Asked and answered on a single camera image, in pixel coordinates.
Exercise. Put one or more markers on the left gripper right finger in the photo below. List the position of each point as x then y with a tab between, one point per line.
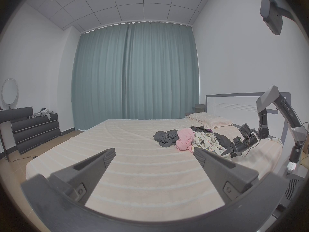
227	180

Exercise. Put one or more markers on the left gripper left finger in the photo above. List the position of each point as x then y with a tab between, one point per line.
79	177

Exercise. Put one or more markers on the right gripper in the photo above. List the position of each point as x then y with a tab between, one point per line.
241	148

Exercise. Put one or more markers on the white printed pyjama top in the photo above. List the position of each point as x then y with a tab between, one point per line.
205	141

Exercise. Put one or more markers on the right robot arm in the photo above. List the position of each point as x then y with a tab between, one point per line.
268	98

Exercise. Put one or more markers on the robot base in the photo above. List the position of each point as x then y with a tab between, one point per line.
293	188

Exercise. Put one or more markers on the bed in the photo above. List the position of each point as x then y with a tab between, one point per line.
144	168

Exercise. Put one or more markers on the black garment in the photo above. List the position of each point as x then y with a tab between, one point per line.
223	140

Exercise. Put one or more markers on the purple garment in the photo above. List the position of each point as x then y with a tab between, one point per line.
209	130

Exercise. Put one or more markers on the pale pink pillow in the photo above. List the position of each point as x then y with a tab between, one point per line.
207	119

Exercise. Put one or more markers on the pink garment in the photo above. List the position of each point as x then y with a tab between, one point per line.
184	139

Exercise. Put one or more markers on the grey bedside table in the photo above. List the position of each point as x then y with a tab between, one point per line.
199	107

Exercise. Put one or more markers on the black chest of drawers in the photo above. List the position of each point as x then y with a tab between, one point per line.
36	134

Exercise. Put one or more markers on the dark grey garment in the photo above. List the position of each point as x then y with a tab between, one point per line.
166	138

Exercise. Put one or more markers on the black dressing table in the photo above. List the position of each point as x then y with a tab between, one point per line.
14	113

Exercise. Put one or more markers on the round white-framed mirror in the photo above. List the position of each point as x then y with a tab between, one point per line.
9	93

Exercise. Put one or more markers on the blue-green curtain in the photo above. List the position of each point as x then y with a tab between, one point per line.
135	76

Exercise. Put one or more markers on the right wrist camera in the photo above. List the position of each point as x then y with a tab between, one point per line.
237	140

